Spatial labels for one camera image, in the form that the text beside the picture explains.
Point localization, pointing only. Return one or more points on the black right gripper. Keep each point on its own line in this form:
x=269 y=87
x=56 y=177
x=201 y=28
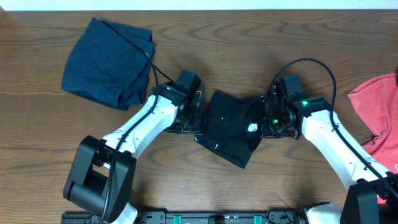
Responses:
x=266 y=130

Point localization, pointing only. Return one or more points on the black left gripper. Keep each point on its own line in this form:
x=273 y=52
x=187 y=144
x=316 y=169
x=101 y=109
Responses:
x=193 y=125

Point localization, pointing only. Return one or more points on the black polo shirt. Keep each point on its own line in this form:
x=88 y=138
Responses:
x=232 y=127

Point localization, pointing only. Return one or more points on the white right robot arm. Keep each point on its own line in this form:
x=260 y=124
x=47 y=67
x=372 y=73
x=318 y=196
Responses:
x=371 y=187

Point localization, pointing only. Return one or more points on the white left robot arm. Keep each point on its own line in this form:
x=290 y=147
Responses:
x=102 y=172

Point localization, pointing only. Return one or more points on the folded navy blue garment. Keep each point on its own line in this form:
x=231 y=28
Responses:
x=109 y=64

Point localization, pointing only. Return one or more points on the red t-shirt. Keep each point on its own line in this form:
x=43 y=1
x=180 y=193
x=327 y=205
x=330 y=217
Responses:
x=375 y=102

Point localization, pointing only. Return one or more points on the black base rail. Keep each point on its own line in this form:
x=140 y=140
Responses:
x=272 y=216

